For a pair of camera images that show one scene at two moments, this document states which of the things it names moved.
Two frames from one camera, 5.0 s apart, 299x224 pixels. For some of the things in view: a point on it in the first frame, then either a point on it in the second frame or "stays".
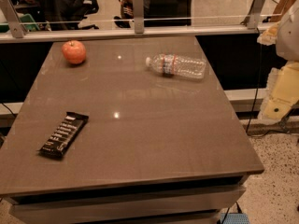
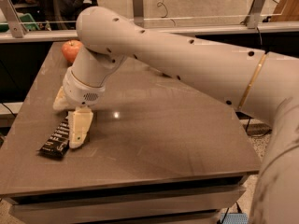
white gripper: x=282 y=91 to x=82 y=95
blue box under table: x=234 y=218 stays
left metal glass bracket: x=17 y=28 stays
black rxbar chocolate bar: x=67 y=131 stays
